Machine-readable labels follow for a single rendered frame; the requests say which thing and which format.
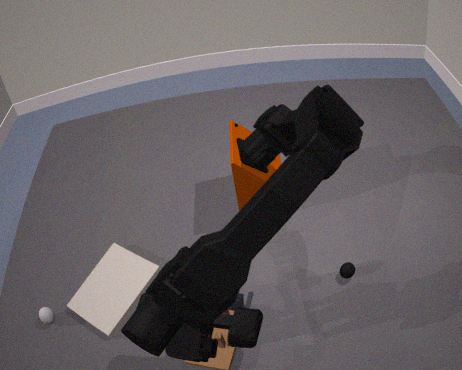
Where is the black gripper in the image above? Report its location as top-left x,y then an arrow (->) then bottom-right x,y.
210,307 -> 263,348

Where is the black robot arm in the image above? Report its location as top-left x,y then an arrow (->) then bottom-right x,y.
121,85 -> 364,362

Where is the grey ball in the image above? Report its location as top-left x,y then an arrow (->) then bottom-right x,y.
39,307 -> 55,324

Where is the black ball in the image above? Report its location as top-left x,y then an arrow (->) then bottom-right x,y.
340,262 -> 355,279

